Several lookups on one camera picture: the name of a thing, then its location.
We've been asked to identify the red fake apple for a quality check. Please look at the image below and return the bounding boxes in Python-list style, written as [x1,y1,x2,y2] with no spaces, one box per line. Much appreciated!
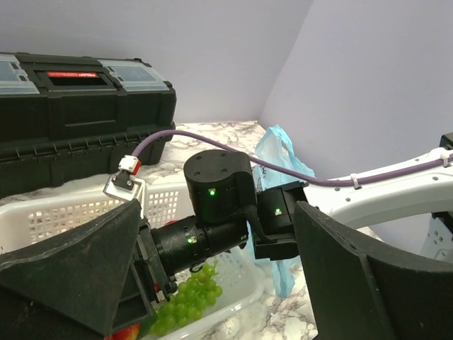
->
[104,323,140,340]

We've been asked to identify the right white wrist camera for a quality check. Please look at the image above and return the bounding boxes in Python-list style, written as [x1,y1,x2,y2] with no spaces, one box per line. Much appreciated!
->
[103,155,147,219]

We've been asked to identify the light blue plastic bag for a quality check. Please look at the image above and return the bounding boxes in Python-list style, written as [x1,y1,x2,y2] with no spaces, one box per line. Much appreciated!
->
[253,125,315,298]

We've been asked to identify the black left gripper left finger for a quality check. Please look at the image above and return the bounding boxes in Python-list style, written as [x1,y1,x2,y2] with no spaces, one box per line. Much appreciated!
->
[1,200,142,336]

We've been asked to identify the green fake grape bunch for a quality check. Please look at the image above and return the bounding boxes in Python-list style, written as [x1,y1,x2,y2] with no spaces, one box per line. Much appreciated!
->
[149,260,223,336]

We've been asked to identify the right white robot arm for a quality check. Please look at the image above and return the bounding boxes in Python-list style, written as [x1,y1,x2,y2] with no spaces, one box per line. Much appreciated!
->
[137,142,452,339]

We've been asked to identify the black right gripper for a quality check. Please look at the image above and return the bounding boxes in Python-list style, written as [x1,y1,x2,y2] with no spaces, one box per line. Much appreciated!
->
[113,149,258,332]

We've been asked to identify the black plastic toolbox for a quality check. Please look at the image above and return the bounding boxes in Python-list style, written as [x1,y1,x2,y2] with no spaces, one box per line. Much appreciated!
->
[1,52,177,197]

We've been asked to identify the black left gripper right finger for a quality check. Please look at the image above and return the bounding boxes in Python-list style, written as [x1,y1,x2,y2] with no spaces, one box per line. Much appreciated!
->
[294,202,452,339]

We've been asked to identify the white plastic basket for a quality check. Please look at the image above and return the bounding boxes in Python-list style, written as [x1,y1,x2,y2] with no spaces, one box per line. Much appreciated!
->
[1,182,263,339]

